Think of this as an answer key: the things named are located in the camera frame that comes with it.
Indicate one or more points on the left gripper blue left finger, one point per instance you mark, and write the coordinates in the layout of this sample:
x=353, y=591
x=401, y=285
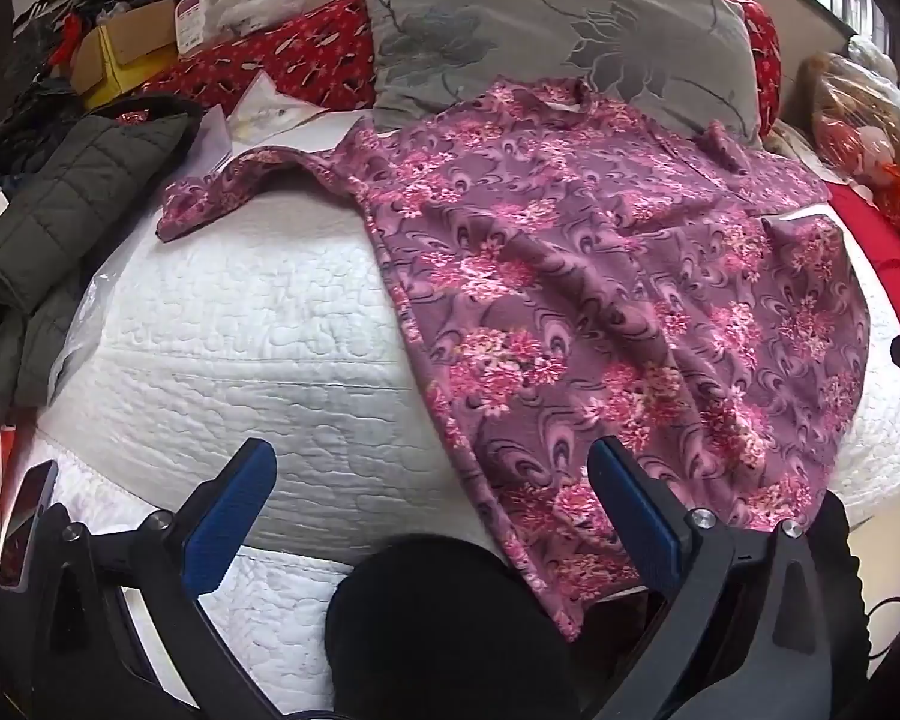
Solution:
x=203, y=537

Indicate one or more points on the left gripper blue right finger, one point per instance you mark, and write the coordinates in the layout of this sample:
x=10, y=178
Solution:
x=674, y=549

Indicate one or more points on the purple floral shirt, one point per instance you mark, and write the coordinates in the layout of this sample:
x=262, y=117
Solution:
x=563, y=269

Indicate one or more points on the white quilted mattress cover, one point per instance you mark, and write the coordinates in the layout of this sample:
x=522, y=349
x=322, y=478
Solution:
x=273, y=323

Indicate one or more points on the plastic bag of toys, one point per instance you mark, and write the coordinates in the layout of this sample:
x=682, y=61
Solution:
x=854, y=116

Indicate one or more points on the dark green puffer jacket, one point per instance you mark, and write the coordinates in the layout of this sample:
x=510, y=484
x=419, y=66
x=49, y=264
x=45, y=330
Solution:
x=65, y=219

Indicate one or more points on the grey floral pillow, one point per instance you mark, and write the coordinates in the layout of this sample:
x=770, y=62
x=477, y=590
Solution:
x=685, y=63

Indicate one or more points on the yellow cardboard box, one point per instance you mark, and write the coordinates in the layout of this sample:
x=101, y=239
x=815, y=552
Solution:
x=124, y=53

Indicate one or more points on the red patterned bedding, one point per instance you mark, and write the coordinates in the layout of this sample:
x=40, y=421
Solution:
x=326, y=57

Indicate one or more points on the white plastic bag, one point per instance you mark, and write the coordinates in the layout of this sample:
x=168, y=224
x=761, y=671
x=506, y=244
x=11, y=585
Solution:
x=242, y=17

